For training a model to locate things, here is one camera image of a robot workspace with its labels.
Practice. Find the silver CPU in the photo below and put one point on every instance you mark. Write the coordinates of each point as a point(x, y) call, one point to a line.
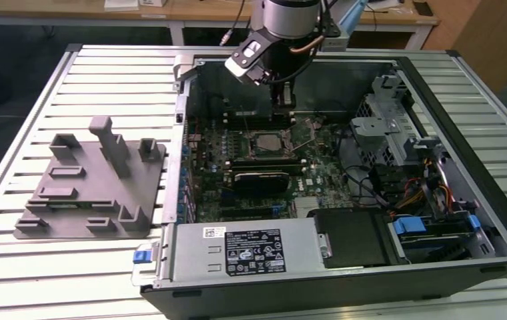
point(267, 141)

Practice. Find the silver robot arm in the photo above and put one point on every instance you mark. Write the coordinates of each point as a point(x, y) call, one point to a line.
point(285, 16)

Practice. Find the CPU socket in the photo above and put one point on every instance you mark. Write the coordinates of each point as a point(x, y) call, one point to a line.
point(271, 154)

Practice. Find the metal drive cage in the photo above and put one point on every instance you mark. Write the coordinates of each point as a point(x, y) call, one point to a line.
point(378, 133)

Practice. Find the black phone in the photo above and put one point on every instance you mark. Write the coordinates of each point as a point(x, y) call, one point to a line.
point(423, 7)

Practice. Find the white box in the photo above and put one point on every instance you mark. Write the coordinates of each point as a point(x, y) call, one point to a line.
point(154, 1)
point(120, 3)

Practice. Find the black graphics card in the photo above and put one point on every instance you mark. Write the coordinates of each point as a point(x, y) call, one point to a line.
point(262, 182)

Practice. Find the green motherboard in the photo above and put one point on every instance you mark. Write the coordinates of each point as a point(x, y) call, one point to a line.
point(331, 196)

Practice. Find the silver chipset heatsink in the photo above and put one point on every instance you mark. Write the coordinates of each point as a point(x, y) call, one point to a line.
point(307, 206)

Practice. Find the wooden desk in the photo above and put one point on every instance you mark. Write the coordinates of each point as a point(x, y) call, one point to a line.
point(102, 15)

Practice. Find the black expansion slot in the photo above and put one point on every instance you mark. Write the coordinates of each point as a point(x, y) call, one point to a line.
point(244, 212)

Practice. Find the wooden cabinet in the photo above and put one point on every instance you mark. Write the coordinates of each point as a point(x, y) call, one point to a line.
point(494, 33)

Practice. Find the black plastic shroud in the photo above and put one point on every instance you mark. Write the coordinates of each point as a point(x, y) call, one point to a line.
point(351, 238)

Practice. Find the grey parts rack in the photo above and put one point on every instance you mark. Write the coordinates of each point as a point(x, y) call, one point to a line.
point(102, 186)

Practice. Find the hard disk in blue carrier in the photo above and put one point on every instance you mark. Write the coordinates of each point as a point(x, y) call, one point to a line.
point(407, 227)

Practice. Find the silver power supply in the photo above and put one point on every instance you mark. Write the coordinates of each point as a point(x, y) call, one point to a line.
point(191, 256)

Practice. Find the blue case latch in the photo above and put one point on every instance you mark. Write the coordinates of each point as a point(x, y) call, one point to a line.
point(142, 257)

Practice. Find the black open PC case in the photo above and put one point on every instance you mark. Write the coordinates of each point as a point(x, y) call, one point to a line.
point(281, 300)

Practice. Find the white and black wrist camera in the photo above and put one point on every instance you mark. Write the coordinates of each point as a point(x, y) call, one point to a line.
point(247, 60)

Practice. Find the small grey wrist camera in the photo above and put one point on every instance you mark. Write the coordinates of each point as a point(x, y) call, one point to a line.
point(335, 41)

